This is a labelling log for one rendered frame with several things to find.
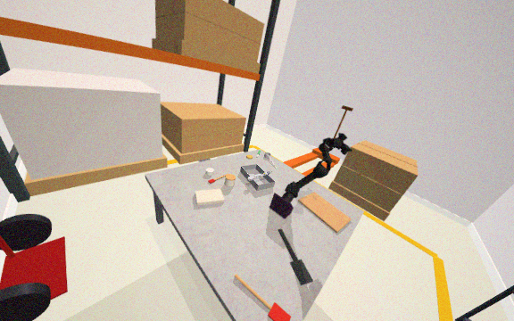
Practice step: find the white jar with orange lid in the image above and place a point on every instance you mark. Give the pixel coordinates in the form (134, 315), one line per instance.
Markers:
(230, 180)

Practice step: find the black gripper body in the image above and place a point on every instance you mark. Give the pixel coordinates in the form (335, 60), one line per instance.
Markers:
(344, 150)

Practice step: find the cream flat rectangular block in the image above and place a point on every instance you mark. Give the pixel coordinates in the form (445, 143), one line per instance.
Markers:
(209, 197)

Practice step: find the light brown wooden board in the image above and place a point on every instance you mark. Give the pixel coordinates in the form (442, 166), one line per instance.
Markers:
(325, 211)

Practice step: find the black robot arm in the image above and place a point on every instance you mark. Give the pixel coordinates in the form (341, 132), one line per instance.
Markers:
(319, 171)

